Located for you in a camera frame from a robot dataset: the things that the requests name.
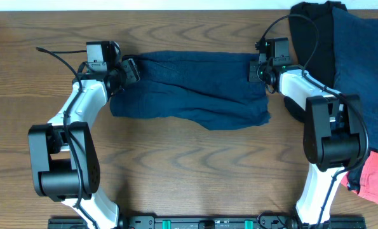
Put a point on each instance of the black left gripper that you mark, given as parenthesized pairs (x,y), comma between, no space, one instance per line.
(131,74)

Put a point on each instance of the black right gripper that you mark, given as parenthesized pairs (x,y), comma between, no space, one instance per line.
(252,76)

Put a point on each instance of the navy blue shorts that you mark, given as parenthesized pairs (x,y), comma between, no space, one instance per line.
(209,88)

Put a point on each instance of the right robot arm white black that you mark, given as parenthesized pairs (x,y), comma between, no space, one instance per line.
(335,140)

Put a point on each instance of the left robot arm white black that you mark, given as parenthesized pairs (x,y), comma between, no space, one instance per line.
(64,162)

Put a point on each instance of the black shirt with lettering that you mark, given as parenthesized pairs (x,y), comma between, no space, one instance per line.
(313,42)

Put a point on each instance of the dark blue garment in pile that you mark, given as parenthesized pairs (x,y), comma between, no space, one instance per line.
(356,64)

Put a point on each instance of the red garment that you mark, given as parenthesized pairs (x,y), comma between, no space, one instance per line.
(364,181)

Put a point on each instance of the black mounting rail with clamps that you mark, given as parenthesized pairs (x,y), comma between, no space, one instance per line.
(265,220)

